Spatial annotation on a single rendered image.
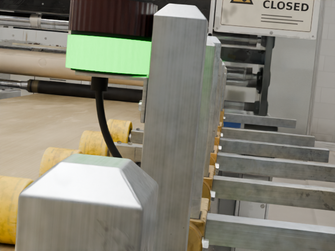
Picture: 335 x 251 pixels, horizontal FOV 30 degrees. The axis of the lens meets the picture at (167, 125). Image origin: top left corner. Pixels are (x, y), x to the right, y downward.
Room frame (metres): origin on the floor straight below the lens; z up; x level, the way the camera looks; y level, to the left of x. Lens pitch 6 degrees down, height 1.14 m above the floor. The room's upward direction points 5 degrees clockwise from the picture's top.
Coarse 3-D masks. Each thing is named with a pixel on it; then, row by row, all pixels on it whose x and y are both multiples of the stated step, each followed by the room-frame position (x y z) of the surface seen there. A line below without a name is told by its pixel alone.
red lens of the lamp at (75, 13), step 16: (80, 0) 0.41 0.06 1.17; (96, 0) 0.41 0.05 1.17; (112, 0) 0.41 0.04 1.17; (128, 0) 0.41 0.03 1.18; (80, 16) 0.41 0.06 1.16; (96, 16) 0.41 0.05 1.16; (112, 16) 0.41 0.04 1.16; (128, 16) 0.41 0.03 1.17; (144, 16) 0.42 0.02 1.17; (112, 32) 0.41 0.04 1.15; (128, 32) 0.41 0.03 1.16; (144, 32) 0.42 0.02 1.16
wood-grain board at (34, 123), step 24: (24, 96) 2.87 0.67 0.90; (0, 120) 1.92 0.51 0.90; (24, 120) 1.97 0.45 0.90; (48, 120) 2.03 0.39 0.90; (72, 120) 2.09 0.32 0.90; (96, 120) 2.15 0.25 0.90; (0, 144) 1.46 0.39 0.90; (24, 144) 1.49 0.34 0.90; (48, 144) 1.52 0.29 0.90; (72, 144) 1.55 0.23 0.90; (0, 168) 1.18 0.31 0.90; (24, 168) 1.20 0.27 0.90
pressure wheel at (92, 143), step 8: (88, 136) 1.22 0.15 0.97; (96, 136) 1.22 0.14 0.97; (112, 136) 1.25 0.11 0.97; (80, 144) 1.20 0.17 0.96; (88, 144) 1.20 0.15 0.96; (96, 144) 1.20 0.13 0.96; (104, 144) 1.20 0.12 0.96; (88, 152) 1.20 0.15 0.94; (96, 152) 1.20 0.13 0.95; (104, 152) 1.20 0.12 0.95
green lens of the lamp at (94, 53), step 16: (80, 48) 0.41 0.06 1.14; (96, 48) 0.41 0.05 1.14; (112, 48) 0.41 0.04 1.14; (128, 48) 0.41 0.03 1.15; (144, 48) 0.42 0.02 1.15; (80, 64) 0.41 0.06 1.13; (96, 64) 0.41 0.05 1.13; (112, 64) 0.41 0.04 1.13; (128, 64) 0.41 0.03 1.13; (144, 64) 0.42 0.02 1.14
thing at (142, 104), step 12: (108, 36) 0.41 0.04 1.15; (120, 36) 0.41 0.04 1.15; (132, 36) 0.41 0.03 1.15; (84, 72) 0.42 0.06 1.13; (96, 72) 0.41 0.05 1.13; (108, 72) 0.41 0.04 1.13; (96, 84) 0.43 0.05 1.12; (144, 84) 0.42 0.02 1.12; (96, 96) 0.43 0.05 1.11; (144, 96) 0.42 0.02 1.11; (96, 108) 0.44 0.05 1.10; (144, 108) 0.42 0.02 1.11; (144, 120) 0.42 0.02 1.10; (108, 132) 0.43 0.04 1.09; (108, 144) 0.43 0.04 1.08; (120, 156) 0.43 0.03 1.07
